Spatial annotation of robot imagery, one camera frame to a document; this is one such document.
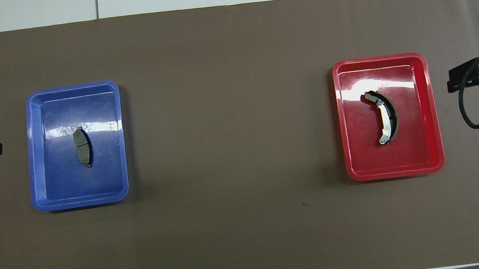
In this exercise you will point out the curved brake shoe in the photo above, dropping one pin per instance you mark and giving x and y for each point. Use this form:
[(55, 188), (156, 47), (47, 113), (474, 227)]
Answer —
[(386, 120)]

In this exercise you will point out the dark grey brake pad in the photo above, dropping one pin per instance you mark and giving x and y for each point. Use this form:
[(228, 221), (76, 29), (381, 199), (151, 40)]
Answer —
[(82, 146)]

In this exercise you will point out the red plastic tray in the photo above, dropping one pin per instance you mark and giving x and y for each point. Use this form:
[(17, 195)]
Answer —
[(416, 141)]

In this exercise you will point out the blue plastic tray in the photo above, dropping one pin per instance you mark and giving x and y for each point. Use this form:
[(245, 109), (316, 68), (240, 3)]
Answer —
[(60, 182)]

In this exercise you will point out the brown table mat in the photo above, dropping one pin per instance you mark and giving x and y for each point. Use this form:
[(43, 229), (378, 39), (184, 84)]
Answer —
[(231, 63)]

